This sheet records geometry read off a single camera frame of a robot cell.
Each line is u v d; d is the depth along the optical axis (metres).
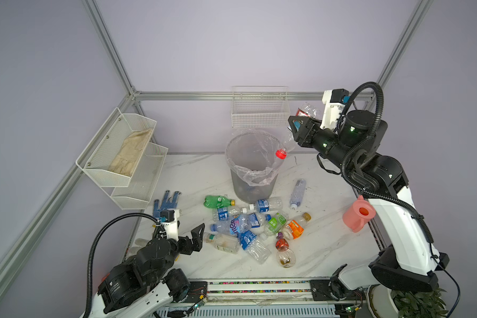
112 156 0.78
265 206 0.91
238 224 0.81
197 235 0.56
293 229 0.87
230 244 0.84
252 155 0.97
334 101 0.43
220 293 0.75
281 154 0.56
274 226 0.86
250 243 0.82
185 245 0.56
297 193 1.01
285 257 0.82
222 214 0.88
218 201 0.97
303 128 0.45
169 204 0.98
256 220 0.90
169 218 0.53
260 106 0.93
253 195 0.99
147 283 0.47
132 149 0.81
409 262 0.39
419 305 0.57
